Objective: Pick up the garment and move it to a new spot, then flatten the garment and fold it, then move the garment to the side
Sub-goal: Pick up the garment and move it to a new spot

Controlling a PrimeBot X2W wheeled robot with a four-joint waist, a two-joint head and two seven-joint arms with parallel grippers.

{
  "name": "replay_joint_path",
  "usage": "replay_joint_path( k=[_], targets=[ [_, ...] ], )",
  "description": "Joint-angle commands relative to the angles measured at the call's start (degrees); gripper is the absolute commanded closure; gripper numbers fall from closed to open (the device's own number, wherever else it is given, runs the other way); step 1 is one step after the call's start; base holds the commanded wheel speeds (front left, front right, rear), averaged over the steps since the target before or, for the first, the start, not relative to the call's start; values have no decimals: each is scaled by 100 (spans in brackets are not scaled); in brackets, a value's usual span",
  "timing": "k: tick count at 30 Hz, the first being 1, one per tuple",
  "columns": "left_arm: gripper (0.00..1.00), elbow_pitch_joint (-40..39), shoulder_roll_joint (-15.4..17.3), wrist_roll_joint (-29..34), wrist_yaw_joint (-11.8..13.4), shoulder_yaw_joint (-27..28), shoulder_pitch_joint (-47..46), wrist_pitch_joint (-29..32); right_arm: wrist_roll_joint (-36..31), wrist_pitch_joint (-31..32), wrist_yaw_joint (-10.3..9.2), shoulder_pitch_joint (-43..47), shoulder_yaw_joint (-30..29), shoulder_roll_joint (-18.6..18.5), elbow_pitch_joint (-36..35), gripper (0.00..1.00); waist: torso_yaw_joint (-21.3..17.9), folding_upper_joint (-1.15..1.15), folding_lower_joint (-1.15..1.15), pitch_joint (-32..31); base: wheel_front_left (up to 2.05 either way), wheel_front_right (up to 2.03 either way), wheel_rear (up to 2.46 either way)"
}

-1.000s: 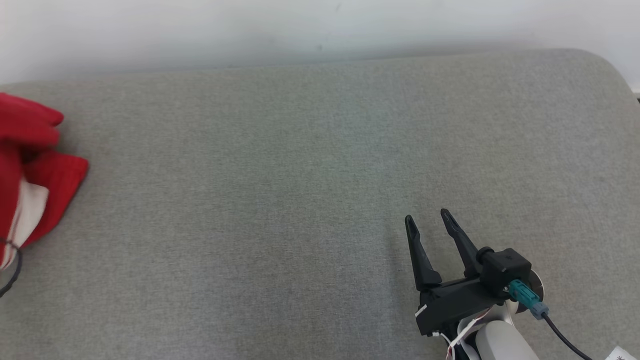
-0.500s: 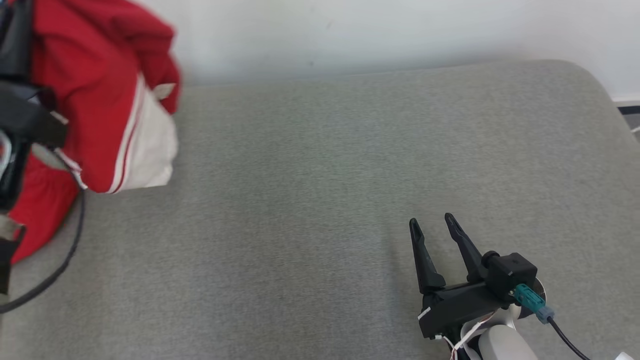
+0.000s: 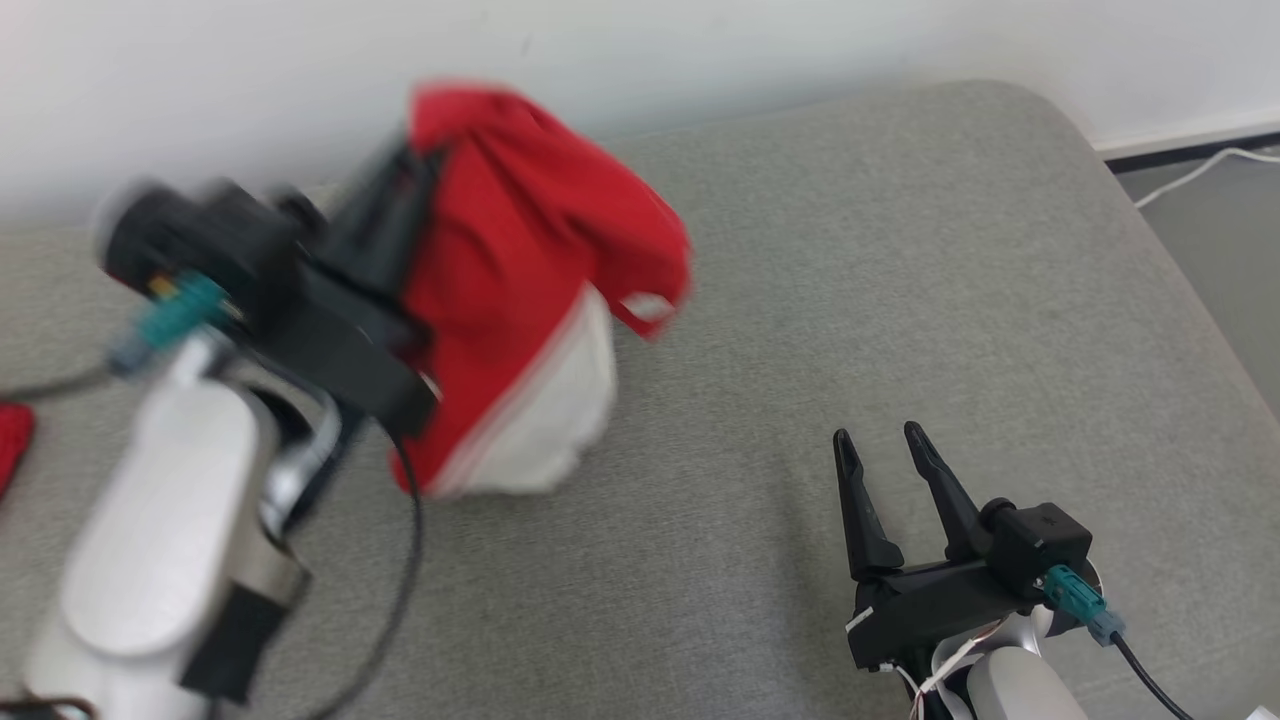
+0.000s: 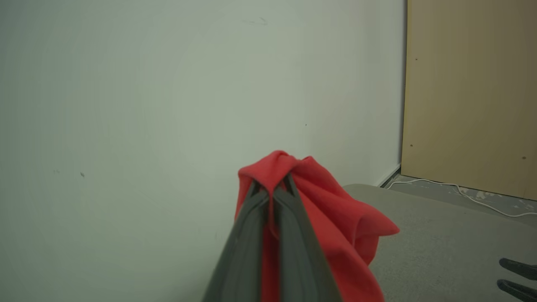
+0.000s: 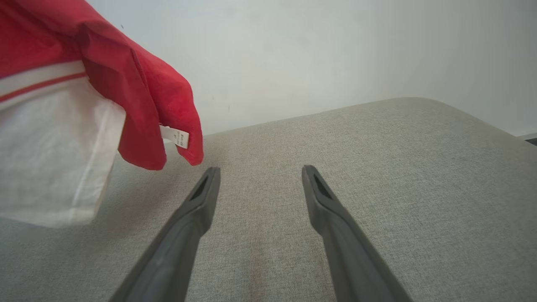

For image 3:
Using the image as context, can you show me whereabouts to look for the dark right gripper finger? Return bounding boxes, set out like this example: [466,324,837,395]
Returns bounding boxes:
[903,420,996,563]
[833,428,906,583]

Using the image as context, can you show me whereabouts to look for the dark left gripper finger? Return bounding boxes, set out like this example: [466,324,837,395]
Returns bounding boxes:
[322,140,421,273]
[382,148,448,301]

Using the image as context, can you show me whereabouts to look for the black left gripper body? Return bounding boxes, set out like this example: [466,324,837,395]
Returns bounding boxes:
[255,255,441,438]

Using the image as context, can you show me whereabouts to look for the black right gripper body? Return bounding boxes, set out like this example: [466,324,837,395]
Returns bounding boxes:
[845,556,1046,673]

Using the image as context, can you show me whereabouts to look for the red basketball jersey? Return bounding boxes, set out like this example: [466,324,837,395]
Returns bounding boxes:
[392,82,693,499]

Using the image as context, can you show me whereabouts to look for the red Bulls shorts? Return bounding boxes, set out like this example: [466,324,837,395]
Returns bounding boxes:
[0,403,37,498]

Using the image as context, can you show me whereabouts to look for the grey fabric sofa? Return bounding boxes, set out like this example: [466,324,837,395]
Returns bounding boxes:
[0,80,1280,720]

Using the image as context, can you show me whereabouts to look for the white baseboard with black strip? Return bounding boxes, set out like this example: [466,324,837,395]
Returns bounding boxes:
[1093,108,1280,176]

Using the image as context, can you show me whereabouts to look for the teal cable connector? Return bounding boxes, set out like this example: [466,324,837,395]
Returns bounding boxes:
[1042,564,1127,647]
[106,273,239,378]

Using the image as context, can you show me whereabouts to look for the white floor cable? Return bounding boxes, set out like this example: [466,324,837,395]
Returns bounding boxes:
[1133,146,1280,210]

